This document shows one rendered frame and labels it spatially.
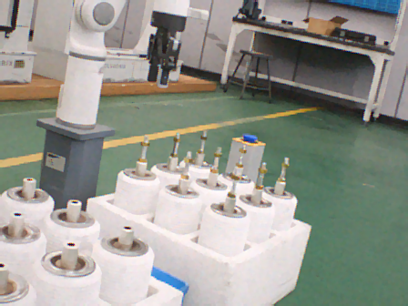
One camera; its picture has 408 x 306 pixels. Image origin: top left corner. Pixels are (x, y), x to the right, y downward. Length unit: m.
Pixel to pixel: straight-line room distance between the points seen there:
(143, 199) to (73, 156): 0.24
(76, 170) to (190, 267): 0.43
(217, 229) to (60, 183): 0.47
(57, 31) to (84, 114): 2.36
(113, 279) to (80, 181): 0.58
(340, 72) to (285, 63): 0.64
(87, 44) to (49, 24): 2.40
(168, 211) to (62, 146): 0.36
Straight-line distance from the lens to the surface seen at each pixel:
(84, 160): 1.36
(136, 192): 1.19
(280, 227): 1.29
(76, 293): 0.75
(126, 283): 0.83
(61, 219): 0.91
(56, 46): 3.69
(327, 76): 6.17
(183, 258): 1.10
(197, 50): 6.75
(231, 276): 1.05
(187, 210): 1.13
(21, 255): 0.82
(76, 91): 1.34
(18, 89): 3.21
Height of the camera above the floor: 0.60
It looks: 13 degrees down
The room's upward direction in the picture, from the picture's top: 12 degrees clockwise
